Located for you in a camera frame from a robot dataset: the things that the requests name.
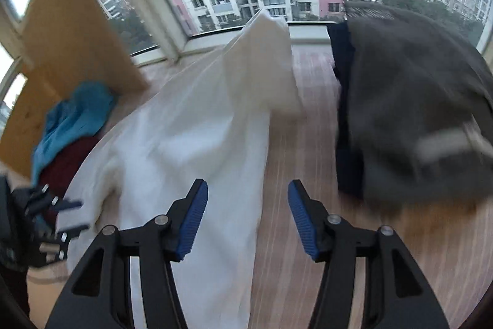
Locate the blue garment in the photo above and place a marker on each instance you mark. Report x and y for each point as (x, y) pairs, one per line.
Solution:
(77, 117)

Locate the maroon garment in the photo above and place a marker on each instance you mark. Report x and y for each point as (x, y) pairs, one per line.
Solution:
(65, 167)

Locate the navy folded garment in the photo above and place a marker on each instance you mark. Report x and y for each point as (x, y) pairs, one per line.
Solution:
(348, 159)

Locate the light wooden board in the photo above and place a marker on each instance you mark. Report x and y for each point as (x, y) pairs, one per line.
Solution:
(77, 32)

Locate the grey pants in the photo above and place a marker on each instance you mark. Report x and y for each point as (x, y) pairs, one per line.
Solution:
(408, 101)

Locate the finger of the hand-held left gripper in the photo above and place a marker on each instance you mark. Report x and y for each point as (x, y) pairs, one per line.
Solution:
(65, 205)
(73, 232)

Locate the wooden side panel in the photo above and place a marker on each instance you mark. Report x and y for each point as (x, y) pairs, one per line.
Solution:
(27, 121)

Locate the white shirt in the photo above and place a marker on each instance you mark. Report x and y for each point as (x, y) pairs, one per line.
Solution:
(185, 121)

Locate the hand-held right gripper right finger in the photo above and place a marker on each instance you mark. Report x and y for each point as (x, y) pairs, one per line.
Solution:
(304, 225)

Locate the pink plaid cloth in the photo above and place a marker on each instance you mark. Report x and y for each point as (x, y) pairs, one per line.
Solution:
(308, 113)

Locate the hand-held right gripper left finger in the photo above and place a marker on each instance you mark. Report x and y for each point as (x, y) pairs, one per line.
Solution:
(192, 221)

